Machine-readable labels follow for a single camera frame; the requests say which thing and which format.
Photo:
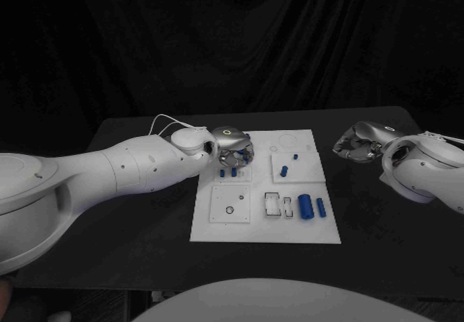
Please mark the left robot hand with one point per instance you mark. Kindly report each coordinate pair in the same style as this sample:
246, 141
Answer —
233, 141

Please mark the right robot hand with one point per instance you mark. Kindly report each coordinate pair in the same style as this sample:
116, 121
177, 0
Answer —
367, 141

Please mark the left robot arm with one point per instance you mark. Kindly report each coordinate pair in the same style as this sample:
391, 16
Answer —
109, 168

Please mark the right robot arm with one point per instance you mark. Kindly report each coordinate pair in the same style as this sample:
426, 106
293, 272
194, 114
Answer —
424, 166

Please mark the white task board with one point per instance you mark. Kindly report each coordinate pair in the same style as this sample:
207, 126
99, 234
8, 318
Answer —
262, 223

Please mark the long thin blue cylinder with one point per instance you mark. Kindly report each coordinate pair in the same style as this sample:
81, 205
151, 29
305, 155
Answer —
321, 207

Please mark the large blue cylinder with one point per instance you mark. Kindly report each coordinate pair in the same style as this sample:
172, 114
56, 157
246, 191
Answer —
306, 206

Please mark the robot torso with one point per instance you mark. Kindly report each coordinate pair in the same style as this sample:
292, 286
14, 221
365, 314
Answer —
279, 300

